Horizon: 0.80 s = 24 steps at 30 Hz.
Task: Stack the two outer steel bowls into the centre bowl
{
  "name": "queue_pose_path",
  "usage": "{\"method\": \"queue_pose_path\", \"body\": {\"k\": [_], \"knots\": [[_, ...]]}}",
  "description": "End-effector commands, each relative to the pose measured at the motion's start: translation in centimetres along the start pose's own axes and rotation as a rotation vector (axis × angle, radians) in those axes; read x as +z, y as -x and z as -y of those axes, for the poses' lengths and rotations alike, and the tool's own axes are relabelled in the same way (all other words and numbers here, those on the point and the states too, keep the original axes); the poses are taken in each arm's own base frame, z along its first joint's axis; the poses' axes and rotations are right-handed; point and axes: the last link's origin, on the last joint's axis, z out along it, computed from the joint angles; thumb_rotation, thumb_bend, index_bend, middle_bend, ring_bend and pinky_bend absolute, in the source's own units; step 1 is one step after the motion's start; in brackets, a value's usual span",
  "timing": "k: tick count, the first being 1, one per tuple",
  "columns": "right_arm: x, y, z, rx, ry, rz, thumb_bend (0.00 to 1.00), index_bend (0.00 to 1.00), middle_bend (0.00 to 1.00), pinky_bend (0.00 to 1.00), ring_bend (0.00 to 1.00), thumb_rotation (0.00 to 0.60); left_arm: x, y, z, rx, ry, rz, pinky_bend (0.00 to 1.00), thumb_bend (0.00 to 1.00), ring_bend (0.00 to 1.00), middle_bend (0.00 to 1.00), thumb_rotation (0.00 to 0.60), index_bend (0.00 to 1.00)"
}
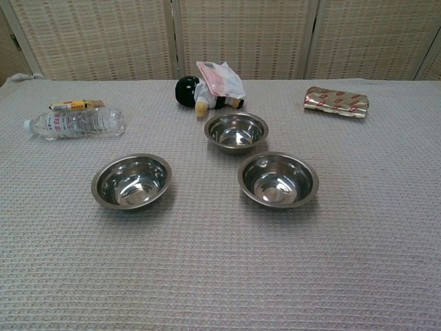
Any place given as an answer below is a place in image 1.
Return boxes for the yellow snack pack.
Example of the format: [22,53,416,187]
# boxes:
[48,99,107,112]

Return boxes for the gold foil snack package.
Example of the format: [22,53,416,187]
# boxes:
[303,86,370,119]

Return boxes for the pink and white packet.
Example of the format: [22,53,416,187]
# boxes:
[196,60,247,99]

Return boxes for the beige woven tablecloth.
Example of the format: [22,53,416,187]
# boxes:
[0,73,441,331]

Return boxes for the stainless steel bowl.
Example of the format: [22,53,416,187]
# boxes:
[91,152,172,211]
[203,112,269,156]
[237,152,320,210]

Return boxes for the black-haired plush doll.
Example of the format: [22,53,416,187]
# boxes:
[174,76,247,119]

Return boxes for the woven folding screen panel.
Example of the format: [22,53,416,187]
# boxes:
[171,0,323,81]
[306,0,441,81]
[6,0,178,81]
[0,6,32,87]
[415,44,441,81]

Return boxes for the clear plastic water bottle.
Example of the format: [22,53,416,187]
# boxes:
[23,107,126,141]

